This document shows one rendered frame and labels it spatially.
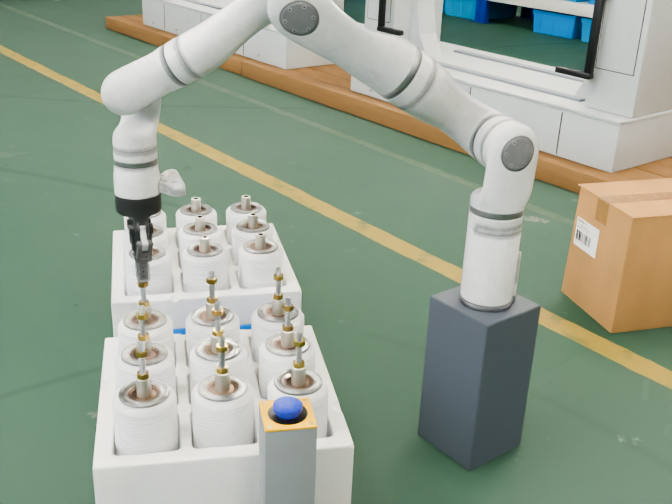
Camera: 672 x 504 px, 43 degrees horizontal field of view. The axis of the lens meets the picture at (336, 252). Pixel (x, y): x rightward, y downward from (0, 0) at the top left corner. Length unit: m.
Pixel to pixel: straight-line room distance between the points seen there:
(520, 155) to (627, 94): 1.74
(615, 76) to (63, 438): 2.20
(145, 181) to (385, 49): 0.44
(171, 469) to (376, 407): 0.57
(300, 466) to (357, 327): 0.90
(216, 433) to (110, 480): 0.17
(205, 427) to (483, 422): 0.51
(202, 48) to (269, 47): 3.26
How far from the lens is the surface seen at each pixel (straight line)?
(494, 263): 1.46
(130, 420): 1.31
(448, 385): 1.57
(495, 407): 1.58
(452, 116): 1.39
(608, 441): 1.77
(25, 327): 2.10
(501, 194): 1.41
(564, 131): 3.20
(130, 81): 1.34
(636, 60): 3.09
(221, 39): 1.30
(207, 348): 1.44
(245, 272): 1.81
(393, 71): 1.28
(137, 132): 1.39
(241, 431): 1.34
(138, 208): 1.41
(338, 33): 1.24
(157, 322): 1.53
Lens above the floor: 0.97
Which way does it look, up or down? 24 degrees down
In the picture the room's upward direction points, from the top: 2 degrees clockwise
